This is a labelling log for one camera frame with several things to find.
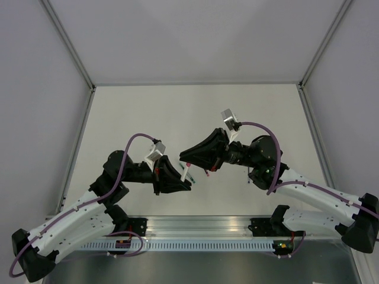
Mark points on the white marker pen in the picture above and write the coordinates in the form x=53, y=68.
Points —
x=184, y=174

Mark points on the perforated cable duct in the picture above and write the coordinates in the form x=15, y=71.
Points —
x=180, y=245

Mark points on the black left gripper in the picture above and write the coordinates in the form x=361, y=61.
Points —
x=165, y=177

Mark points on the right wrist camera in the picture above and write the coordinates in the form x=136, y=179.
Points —
x=232, y=124

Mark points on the green gel pen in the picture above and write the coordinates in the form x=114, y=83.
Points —
x=189, y=176

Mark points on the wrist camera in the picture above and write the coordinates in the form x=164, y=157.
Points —
x=232, y=124
x=155, y=153

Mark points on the aluminium frame right post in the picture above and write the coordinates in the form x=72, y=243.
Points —
x=340, y=15

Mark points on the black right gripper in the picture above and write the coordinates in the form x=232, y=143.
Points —
x=209, y=153

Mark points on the aluminium frame left post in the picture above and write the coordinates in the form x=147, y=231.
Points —
x=63, y=35

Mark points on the aluminium mounting rail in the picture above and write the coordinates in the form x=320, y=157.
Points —
x=160, y=227

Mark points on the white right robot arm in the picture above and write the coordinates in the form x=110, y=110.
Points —
x=354, y=219

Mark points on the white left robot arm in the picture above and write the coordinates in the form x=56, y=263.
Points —
x=95, y=214

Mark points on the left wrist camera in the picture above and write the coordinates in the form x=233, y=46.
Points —
x=155, y=153

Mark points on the aluminium frame post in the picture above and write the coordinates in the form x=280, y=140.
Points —
x=340, y=15
x=63, y=35

